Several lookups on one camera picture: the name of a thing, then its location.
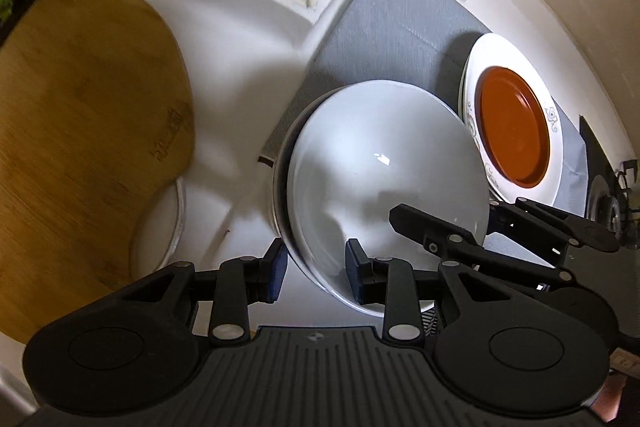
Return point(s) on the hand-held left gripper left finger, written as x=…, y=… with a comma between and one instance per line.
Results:
x=275, y=274

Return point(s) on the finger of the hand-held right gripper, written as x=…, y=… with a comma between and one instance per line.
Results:
x=575, y=232
x=415, y=219

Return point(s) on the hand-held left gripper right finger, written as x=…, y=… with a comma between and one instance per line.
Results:
x=356, y=274

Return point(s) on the white bowl with blue pattern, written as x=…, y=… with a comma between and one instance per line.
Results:
x=380, y=147

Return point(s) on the cream white bowl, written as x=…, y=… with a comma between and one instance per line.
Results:
x=280, y=187

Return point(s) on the brown round plate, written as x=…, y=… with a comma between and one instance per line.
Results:
x=510, y=122

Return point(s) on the white square floral plate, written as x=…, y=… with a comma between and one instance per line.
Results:
x=480, y=57
x=461, y=94

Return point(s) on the gas stove burner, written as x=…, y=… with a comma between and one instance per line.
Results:
x=597, y=207

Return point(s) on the black pot support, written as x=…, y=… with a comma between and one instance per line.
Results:
x=625, y=164

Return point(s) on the black gas stove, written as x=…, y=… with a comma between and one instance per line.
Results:
x=592, y=147

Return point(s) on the white round dish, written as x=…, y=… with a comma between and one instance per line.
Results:
x=160, y=227

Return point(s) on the grey table mat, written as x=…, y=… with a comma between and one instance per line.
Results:
x=390, y=17

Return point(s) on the wooden cutting board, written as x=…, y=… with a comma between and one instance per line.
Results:
x=90, y=117

